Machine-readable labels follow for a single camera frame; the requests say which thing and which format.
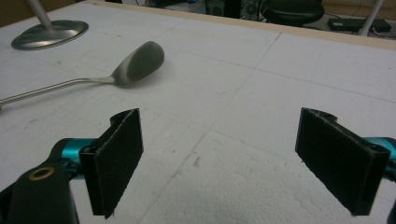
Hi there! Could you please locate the white stand pole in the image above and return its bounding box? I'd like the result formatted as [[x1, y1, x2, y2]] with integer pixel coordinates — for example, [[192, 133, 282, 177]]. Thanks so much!
[[358, 0, 385, 36]]

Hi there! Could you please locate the metal spoon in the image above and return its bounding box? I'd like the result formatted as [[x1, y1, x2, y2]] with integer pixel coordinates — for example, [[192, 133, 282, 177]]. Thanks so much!
[[0, 40, 165, 108]]

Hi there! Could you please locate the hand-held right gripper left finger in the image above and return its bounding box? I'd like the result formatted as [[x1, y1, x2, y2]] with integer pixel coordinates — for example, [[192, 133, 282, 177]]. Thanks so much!
[[49, 107, 145, 219]]

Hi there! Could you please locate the black office chair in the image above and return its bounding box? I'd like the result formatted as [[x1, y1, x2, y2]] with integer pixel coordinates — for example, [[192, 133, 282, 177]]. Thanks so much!
[[261, 0, 325, 27]]

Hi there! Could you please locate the metal stand with round base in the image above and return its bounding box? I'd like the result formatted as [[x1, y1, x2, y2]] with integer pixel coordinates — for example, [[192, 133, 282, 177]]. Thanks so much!
[[10, 0, 90, 51]]

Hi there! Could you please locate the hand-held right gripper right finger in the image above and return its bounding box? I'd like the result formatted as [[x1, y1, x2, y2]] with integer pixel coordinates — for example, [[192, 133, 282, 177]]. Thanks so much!
[[294, 107, 396, 217]]

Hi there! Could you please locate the black power strip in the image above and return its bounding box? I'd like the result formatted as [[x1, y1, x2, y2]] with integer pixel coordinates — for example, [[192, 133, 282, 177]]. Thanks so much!
[[327, 18, 392, 34]]

